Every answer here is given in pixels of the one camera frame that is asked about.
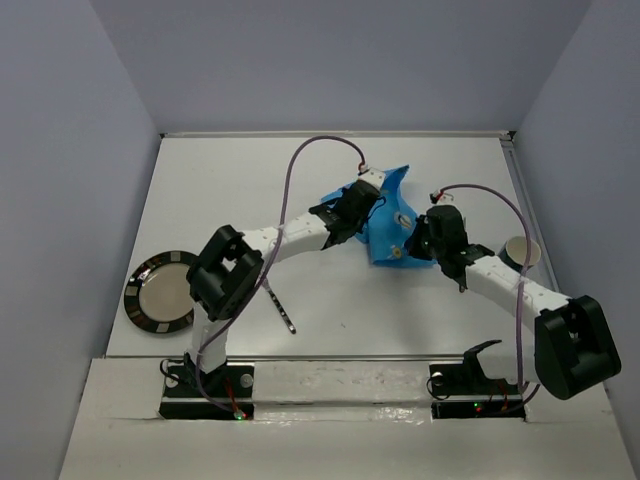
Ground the blue space-print cloth placemat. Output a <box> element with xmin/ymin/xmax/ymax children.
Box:
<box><xmin>319</xmin><ymin>163</ymin><xmax>436</xmax><ymax>270</ymax></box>

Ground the steel fork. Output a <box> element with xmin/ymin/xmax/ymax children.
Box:
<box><xmin>263</xmin><ymin>283</ymin><xmax>297</xmax><ymax>335</ymax></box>

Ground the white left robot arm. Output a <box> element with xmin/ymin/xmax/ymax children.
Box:
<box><xmin>185</xmin><ymin>170</ymin><xmax>385</xmax><ymax>395</ymax></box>

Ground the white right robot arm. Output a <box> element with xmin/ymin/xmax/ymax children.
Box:
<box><xmin>405</xmin><ymin>204</ymin><xmax>622</xmax><ymax>400</ymax></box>

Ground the black rimmed dinner plate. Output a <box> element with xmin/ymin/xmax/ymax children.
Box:
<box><xmin>122</xmin><ymin>250</ymin><xmax>196</xmax><ymax>335</ymax></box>

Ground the teal mug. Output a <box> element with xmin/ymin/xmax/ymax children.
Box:
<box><xmin>498</xmin><ymin>236</ymin><xmax>541</xmax><ymax>273</ymax></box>

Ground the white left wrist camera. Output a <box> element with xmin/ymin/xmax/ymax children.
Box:
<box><xmin>358</xmin><ymin>163</ymin><xmax>386</xmax><ymax>193</ymax></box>

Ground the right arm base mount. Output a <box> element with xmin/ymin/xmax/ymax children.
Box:
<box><xmin>425</xmin><ymin>340</ymin><xmax>526</xmax><ymax>420</ymax></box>

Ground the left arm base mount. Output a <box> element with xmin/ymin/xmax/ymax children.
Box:
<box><xmin>158</xmin><ymin>357</ymin><xmax>255</xmax><ymax>421</ymax></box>

